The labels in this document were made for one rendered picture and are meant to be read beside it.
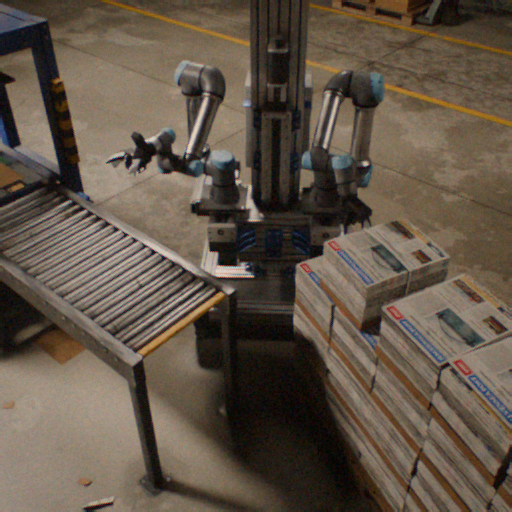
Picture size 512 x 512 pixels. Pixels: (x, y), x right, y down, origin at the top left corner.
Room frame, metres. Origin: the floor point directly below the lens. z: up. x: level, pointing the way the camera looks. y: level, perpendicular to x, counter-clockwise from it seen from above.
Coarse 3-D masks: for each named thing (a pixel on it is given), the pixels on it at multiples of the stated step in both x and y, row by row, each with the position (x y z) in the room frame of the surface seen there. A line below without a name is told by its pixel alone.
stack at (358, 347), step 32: (320, 256) 2.01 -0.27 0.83; (320, 288) 1.81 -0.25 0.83; (320, 320) 1.78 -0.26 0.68; (320, 352) 1.75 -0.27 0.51; (352, 352) 1.57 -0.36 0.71; (320, 384) 1.74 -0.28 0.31; (352, 384) 1.54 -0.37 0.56; (384, 384) 1.40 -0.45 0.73; (320, 416) 1.72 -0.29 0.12; (384, 416) 1.36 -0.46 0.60; (416, 416) 1.24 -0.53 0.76; (352, 448) 1.49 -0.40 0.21; (384, 448) 1.33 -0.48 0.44; (448, 448) 1.10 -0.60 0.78; (352, 480) 1.45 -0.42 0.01; (384, 480) 1.29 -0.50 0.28; (416, 480) 1.17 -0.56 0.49; (448, 480) 1.06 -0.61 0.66; (480, 480) 0.98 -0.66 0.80
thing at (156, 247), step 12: (48, 180) 2.68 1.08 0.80; (60, 192) 2.57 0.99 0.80; (72, 192) 2.57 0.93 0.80; (84, 204) 2.46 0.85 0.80; (108, 216) 2.36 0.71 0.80; (120, 228) 2.26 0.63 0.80; (132, 228) 2.26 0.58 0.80; (144, 240) 2.17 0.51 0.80; (156, 252) 2.09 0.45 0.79; (168, 252) 2.08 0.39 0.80; (180, 264) 2.00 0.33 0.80; (192, 264) 2.00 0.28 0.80; (204, 276) 1.92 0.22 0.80; (216, 288) 1.85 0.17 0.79; (228, 288) 1.84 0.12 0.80; (228, 300) 1.80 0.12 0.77; (228, 312) 1.80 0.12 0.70
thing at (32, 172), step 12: (0, 144) 3.09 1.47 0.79; (0, 156) 2.94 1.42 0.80; (12, 156) 2.95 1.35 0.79; (24, 156) 2.95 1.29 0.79; (12, 168) 2.81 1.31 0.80; (24, 168) 2.81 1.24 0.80; (36, 168) 2.82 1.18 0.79; (24, 180) 2.68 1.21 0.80; (36, 180) 2.68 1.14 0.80; (0, 192) 2.57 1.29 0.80; (12, 192) 2.57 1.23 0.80; (24, 192) 2.61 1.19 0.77; (0, 204) 2.51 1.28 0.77
